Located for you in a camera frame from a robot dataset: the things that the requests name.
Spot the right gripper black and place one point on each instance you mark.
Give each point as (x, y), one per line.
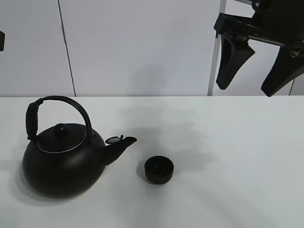
(277, 22)

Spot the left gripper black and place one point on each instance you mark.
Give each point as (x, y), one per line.
(2, 40)

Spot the black round teapot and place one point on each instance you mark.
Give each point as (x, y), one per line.
(67, 158)

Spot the small black teacup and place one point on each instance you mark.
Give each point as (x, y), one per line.
(158, 169)

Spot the grey vertical wall post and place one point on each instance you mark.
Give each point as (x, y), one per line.
(214, 64)

